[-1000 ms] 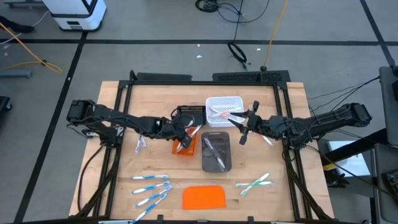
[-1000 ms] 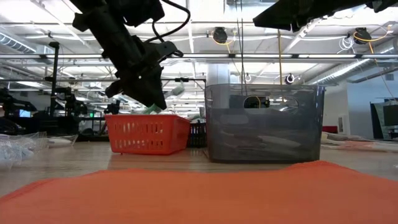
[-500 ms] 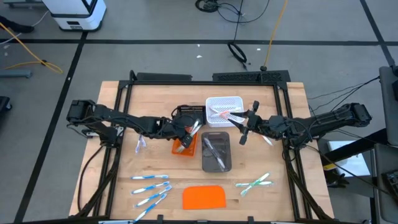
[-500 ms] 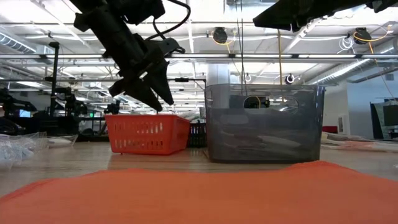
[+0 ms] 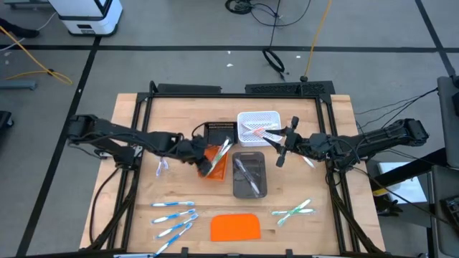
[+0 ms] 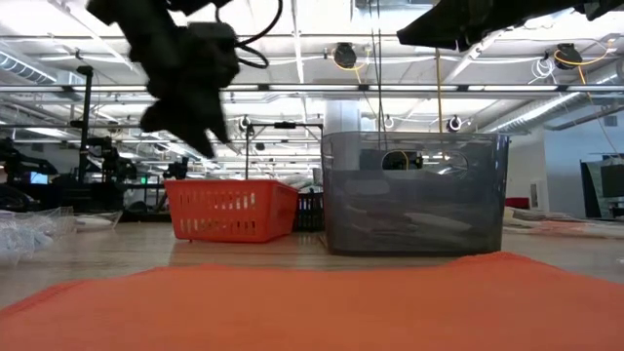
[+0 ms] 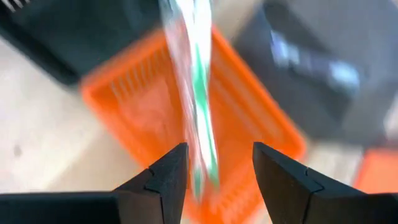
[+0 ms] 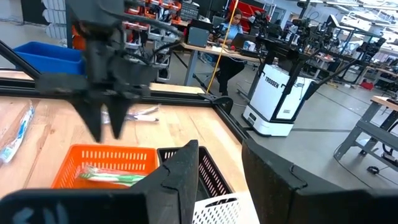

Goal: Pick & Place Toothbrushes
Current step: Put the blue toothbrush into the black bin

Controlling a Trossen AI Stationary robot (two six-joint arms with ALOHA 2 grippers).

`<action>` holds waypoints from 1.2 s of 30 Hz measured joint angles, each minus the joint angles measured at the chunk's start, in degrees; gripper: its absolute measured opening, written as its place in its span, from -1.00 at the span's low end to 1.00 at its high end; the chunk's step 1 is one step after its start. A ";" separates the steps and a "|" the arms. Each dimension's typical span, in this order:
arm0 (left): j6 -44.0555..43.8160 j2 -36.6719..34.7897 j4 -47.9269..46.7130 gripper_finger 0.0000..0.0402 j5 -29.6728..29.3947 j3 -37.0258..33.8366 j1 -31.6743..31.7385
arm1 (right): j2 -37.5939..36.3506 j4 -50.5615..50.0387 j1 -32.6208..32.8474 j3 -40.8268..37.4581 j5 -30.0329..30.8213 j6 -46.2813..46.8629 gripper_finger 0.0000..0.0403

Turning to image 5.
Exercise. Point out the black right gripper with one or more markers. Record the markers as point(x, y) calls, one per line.
point(295, 141)

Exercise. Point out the black glove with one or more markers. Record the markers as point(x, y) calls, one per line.
point(389, 206)

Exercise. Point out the grey equipment block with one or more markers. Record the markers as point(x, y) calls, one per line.
point(441, 243)

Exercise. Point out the smoky grey translucent tray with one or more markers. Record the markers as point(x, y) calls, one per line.
point(258, 161)

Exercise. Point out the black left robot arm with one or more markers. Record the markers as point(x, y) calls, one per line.
point(107, 130)

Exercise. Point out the orange plastic basket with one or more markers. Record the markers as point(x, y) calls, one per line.
point(220, 172)

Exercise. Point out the black aluminium table frame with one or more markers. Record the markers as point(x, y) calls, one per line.
point(233, 96)

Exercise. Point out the black plastic basket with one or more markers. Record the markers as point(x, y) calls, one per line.
point(218, 134)

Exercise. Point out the grey cabinet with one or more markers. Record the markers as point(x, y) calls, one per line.
point(448, 125)

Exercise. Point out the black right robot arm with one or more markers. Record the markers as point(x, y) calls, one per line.
point(376, 138)

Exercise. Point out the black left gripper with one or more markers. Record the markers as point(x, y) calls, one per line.
point(193, 152)

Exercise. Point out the black frame clamp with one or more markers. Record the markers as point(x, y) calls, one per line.
point(289, 253)
point(184, 251)

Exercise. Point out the white panel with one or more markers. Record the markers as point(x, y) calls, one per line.
point(401, 190)

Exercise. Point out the grey metal desk foot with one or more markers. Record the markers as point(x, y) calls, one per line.
point(18, 85)
point(28, 4)

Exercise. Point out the white plastic basket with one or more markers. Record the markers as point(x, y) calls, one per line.
point(251, 118)

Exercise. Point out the perforated black box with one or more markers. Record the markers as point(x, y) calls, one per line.
point(279, 88)

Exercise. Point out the orange flat lid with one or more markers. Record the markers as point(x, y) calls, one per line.
point(235, 227)

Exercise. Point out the black metal beam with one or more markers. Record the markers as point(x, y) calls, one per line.
point(412, 170)

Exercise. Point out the white Trossen mobile base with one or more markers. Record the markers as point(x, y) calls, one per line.
point(89, 21)

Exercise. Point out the silver aluminium profile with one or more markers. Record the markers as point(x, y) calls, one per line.
point(132, 256)

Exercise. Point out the plain black box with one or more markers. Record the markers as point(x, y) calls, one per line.
point(190, 89)

